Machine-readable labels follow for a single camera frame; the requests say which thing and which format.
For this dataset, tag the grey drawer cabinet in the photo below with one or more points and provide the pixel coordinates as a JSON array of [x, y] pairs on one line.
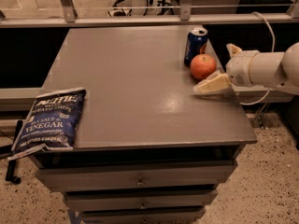
[[140, 107]]

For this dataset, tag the middle grey drawer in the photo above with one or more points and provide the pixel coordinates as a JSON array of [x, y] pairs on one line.
[[141, 200]]

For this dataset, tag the grey metal railing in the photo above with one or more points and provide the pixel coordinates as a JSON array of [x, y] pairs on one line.
[[103, 13]]

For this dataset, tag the red apple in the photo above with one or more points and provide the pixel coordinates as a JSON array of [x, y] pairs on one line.
[[202, 66]]

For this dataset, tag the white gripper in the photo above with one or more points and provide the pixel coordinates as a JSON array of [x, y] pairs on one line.
[[238, 68]]

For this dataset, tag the top grey drawer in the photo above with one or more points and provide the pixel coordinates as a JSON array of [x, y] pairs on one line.
[[140, 176]]

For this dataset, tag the black office chair base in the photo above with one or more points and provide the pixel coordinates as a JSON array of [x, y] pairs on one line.
[[141, 8]]

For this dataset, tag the blue pepsi can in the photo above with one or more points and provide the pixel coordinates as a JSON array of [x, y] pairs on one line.
[[195, 44]]

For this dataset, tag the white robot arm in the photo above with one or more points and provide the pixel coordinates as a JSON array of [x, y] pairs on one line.
[[276, 70]]

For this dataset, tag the blue kettle chips bag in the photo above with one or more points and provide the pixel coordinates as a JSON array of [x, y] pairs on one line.
[[51, 123]]

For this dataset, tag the bottom grey drawer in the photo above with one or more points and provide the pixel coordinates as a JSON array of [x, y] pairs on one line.
[[143, 216]]

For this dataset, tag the grey drawer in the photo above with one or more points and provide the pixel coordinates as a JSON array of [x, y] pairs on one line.
[[143, 216], [140, 176], [141, 200]]

